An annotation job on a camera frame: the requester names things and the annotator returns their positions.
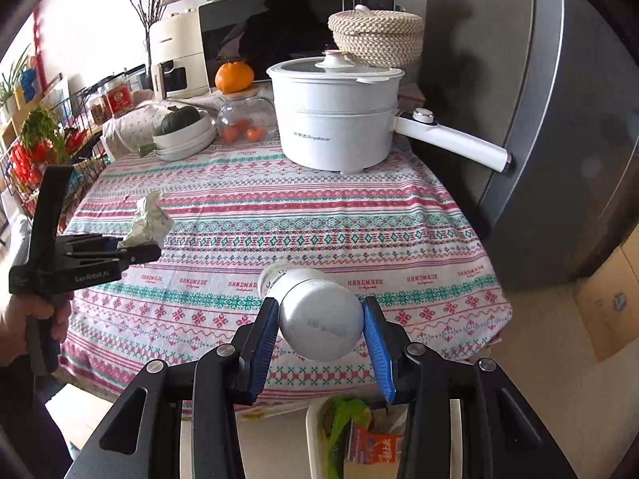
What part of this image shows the green pumpkin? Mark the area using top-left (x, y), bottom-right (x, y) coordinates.
top-left (159, 105), bottom-right (201, 135)

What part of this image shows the black-door microwave oven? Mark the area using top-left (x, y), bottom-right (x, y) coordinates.
top-left (198, 0), bottom-right (400, 93)

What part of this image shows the person's left hand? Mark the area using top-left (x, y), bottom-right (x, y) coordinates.
top-left (0, 287), bottom-right (73, 360)

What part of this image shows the white trash bin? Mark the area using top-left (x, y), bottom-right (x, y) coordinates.
top-left (306, 393), bottom-right (415, 479)

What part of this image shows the bare branch bundle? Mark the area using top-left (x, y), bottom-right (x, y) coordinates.
top-left (122, 0), bottom-right (168, 61)

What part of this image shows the large orange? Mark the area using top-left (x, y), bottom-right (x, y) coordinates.
top-left (214, 59), bottom-right (254, 95)

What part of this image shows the cardboard box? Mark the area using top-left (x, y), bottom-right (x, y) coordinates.
top-left (574, 232), bottom-right (639, 362)

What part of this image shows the patterned tablecloth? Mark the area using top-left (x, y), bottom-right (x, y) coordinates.
top-left (57, 135), bottom-right (515, 407)

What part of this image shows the white floral cloth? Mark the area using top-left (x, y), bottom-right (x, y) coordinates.
top-left (102, 100), bottom-right (220, 160)

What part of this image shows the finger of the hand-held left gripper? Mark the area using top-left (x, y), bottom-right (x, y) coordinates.
top-left (60, 234), bottom-right (123, 253)
top-left (62, 243), bottom-right (163, 267)

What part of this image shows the white bowl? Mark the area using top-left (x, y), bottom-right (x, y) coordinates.
top-left (152, 112), bottom-right (216, 150)

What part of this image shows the red wall hanging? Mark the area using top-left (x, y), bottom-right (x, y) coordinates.
top-left (30, 10), bottom-right (48, 75)

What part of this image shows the leafy green plant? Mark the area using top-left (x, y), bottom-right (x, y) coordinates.
top-left (20, 107), bottom-right (65, 160)

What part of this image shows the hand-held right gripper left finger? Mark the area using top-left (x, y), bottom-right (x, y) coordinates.
top-left (75, 297), bottom-right (280, 479)

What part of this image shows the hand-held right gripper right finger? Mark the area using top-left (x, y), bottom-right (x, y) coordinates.
top-left (362, 296), bottom-right (580, 479)

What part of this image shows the white electric pot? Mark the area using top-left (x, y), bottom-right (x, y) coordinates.
top-left (267, 67), bottom-right (512, 175)

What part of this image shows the small red-filled glass jar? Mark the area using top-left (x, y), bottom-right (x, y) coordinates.
top-left (86, 96), bottom-right (108, 125)

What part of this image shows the spiky green plant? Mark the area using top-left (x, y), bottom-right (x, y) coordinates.
top-left (0, 45), bottom-right (31, 111)

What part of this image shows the orange printed wrapper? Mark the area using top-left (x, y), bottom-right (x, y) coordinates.
top-left (347, 422), bottom-right (405, 466)

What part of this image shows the person's left forearm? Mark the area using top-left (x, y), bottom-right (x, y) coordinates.
top-left (0, 354), bottom-right (75, 479)

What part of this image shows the printed white yogurt bottle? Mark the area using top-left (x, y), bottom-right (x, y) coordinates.
top-left (256, 265), bottom-right (365, 362)

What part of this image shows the glass jar with wooden lid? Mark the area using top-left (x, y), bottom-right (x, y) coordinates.
top-left (216, 87), bottom-right (278, 144)

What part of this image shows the green-white paper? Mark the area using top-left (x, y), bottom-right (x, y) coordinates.
top-left (120, 190), bottom-right (175, 249)

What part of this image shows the woven rope basket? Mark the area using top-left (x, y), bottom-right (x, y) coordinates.
top-left (327, 5), bottom-right (425, 68)

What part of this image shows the black wire rack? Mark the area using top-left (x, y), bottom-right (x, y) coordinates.
top-left (0, 75), bottom-right (108, 220)

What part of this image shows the red-label glass jar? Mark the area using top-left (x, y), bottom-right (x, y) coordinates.
top-left (102, 85), bottom-right (131, 119)

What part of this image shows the grey refrigerator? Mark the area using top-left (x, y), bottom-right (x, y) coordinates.
top-left (419, 0), bottom-right (639, 290)

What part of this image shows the cream kitchen appliance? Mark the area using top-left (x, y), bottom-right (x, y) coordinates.
top-left (150, 10), bottom-right (210, 99)

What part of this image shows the stack of white plates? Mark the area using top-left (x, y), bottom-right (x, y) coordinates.
top-left (155, 135), bottom-right (216, 162)

